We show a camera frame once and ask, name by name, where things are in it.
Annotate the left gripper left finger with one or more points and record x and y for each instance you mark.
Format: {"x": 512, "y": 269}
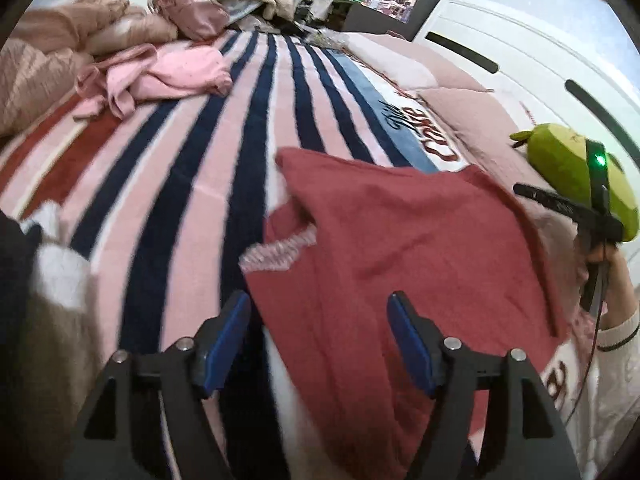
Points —
{"x": 144, "y": 418}

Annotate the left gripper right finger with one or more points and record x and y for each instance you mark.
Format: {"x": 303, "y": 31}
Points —
{"x": 492, "y": 417}

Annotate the red knit garment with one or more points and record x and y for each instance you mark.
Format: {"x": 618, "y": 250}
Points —
{"x": 349, "y": 234}

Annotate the person right hand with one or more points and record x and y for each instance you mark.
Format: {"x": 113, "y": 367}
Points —
{"x": 621, "y": 302}

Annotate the green avocado plush toy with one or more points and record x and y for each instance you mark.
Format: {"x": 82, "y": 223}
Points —
{"x": 559, "y": 154}

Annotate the pink knit pillow near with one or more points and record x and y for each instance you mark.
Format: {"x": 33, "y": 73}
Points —
{"x": 482, "y": 122}

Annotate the white bed headboard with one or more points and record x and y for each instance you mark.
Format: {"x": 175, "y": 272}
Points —
{"x": 552, "y": 73}

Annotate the striped bed blanket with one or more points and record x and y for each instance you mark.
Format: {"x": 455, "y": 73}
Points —
{"x": 163, "y": 204}

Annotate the pink white pillow far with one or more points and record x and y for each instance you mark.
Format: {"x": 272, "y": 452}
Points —
{"x": 412, "y": 67}

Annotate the pink small garment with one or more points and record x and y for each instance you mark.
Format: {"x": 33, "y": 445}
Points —
{"x": 146, "y": 73}

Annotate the beige rumpled duvet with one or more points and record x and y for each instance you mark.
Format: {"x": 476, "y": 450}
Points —
{"x": 48, "y": 46}

